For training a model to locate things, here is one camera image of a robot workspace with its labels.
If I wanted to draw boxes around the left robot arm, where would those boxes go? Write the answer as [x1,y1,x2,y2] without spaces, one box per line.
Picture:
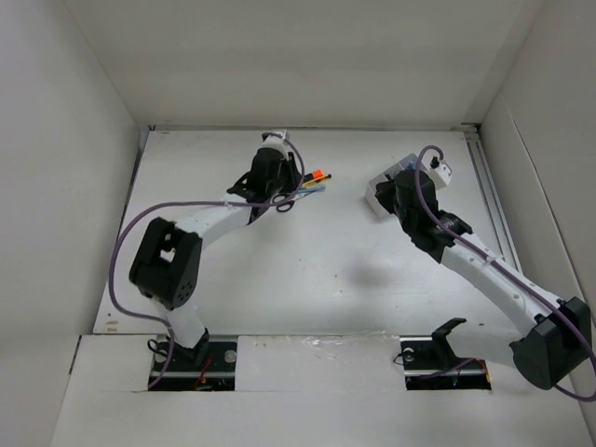
[129,132,304,370]

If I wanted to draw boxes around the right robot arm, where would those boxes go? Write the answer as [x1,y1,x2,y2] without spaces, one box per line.
[374,169,595,390]

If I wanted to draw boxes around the white three-compartment container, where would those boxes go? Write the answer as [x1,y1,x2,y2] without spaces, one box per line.
[362,152,420,218]

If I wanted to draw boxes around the orange cap highlighter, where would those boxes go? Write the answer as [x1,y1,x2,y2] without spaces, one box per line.
[303,169,325,185]

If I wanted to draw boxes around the yellow utility knife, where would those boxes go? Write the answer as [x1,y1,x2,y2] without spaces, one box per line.
[302,174,332,188]

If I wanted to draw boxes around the black handled scissors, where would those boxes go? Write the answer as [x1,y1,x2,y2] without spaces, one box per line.
[273,193,298,213]

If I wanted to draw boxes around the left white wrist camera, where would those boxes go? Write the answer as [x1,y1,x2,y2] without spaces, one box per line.
[262,129,290,153]

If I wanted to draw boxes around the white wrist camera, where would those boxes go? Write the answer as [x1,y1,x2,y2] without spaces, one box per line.
[427,156,453,190]
[262,129,290,153]

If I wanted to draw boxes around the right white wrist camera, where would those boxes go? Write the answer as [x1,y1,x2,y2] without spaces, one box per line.
[427,156,453,190]

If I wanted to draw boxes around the aluminium side rail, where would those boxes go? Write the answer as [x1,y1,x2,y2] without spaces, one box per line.
[463,121,544,332]

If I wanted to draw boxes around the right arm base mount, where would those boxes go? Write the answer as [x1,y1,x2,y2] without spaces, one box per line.
[393,318,492,391]

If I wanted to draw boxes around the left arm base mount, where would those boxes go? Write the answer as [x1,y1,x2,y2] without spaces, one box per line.
[147,332,238,392]

